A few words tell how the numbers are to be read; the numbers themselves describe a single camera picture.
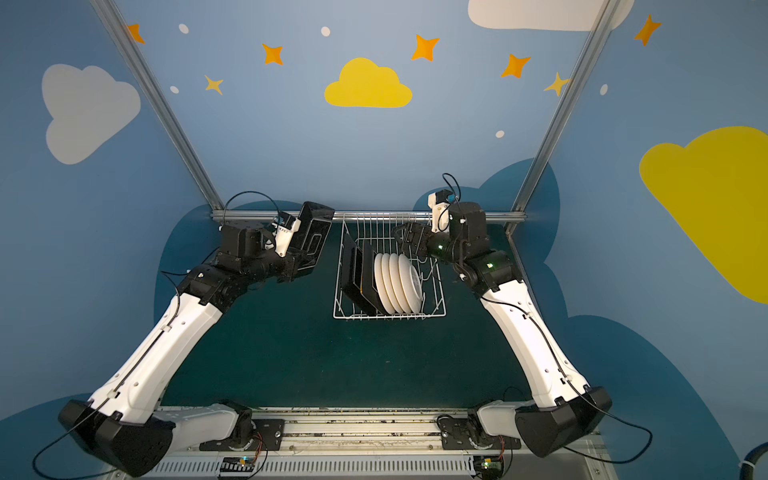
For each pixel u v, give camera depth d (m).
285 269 0.64
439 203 0.61
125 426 0.37
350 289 0.84
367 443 0.74
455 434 0.75
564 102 0.85
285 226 0.61
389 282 0.86
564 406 0.38
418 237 0.60
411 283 0.88
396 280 0.86
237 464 0.73
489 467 0.73
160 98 0.84
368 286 0.83
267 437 0.74
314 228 0.71
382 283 0.85
